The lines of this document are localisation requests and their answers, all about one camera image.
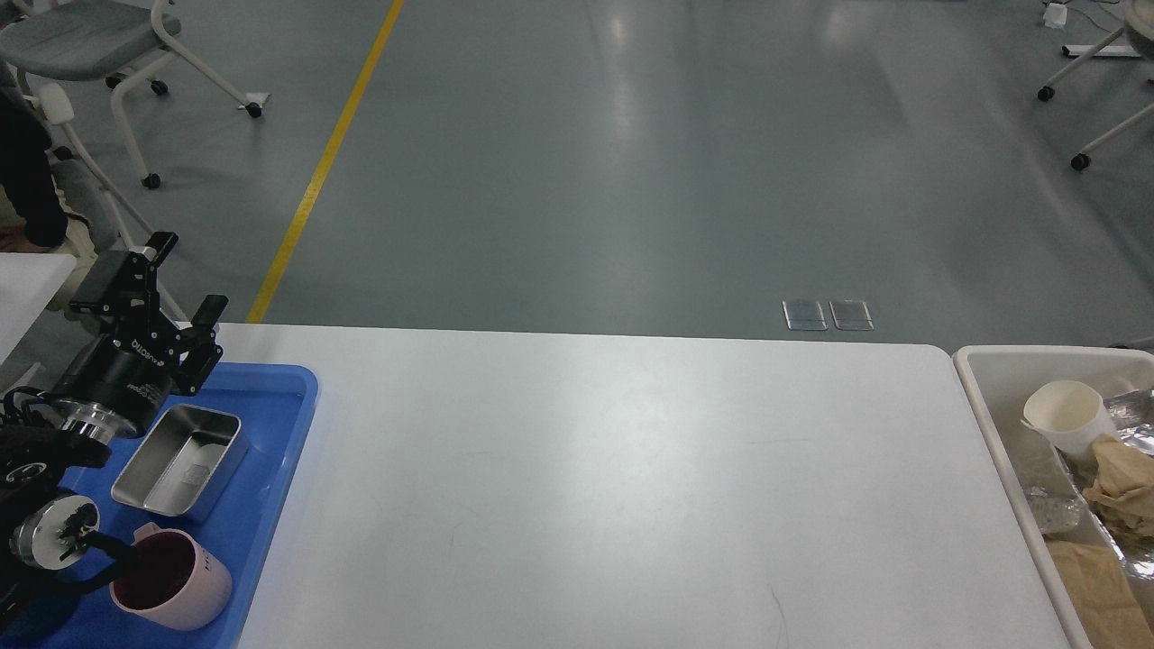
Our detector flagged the metal floor plate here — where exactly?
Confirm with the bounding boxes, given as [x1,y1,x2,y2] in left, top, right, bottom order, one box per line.
[829,299,876,331]
[782,299,829,331]

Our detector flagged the white chair base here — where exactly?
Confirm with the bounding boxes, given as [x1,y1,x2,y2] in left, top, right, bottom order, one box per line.
[1037,0,1154,172]

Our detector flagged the blue plastic tray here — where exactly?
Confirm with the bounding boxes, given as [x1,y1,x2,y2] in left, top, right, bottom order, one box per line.
[3,361,319,648]

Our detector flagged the cream paper cup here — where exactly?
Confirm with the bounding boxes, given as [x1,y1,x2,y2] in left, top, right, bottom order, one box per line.
[1021,379,1118,464]

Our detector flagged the white floor power adapter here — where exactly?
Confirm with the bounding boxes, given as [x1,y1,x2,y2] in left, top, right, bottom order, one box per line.
[1042,1,1067,30]

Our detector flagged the brown paper ball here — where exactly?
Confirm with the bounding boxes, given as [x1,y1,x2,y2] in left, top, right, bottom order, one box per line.
[1082,435,1153,544]

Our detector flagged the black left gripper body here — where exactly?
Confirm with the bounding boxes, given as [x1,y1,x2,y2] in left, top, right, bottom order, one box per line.
[50,249,205,443]

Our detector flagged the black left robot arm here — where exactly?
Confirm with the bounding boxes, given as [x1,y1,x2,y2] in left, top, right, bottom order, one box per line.
[1,233,228,629]

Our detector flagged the rectangular metal tin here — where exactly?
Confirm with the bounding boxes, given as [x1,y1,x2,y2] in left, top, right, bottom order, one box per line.
[110,404,249,523]

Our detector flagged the beige plastic bin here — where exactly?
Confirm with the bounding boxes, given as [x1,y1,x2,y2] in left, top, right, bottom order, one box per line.
[956,345,1153,648]

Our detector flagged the white side table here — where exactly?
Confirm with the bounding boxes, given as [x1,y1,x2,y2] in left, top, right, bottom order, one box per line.
[1,253,76,360]

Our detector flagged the left metal floor plate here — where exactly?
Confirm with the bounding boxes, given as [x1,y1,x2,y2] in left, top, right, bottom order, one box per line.
[782,299,829,331]

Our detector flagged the pink ribbed mug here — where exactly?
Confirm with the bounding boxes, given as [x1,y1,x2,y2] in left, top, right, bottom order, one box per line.
[110,523,234,632]

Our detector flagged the seated person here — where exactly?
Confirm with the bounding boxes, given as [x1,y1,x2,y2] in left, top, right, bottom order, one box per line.
[1,64,97,322]

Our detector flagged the aluminium foil tray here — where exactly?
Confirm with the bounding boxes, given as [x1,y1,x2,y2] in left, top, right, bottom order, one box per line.
[1040,381,1151,600]

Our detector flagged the grey office chair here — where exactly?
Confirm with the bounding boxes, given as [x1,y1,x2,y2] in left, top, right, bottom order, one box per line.
[0,0,271,323]

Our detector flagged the right metal floor plate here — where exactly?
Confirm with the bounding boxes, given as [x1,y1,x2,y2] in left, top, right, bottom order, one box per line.
[829,299,876,331]

